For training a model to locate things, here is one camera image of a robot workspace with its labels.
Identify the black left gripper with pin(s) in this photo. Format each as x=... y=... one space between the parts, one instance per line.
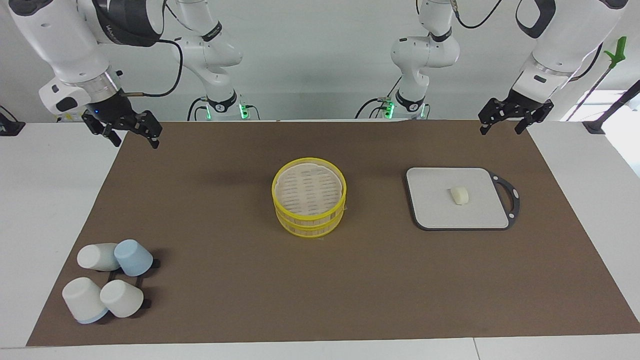
x=522 y=106

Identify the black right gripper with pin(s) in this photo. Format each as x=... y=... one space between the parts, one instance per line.
x=116 y=111

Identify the white steamed bun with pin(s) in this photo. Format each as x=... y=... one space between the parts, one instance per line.
x=459 y=195

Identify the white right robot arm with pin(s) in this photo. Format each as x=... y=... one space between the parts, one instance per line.
x=55 y=40

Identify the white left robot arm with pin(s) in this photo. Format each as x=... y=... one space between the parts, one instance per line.
x=565 y=40

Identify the yellow bamboo steamer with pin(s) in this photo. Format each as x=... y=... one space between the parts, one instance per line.
x=309 y=192

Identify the white power outlet box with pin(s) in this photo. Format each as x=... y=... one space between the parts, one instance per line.
x=65 y=117

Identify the black stand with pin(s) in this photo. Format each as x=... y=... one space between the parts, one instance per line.
x=595 y=126

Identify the grey cutting board black rim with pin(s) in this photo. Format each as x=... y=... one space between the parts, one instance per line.
x=450 y=215

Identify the green clamp on rod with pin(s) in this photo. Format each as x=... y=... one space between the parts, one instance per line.
x=618 y=52

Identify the light blue cup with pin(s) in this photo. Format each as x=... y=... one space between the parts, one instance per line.
x=133 y=257

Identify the black cup rack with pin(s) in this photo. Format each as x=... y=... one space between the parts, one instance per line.
x=156 y=263

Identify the white cup blue rim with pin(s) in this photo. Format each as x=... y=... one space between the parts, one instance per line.
x=82 y=299

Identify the brown table mat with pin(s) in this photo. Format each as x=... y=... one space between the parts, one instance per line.
x=225 y=300

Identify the black mount bracket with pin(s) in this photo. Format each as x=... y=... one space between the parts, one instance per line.
x=10 y=127

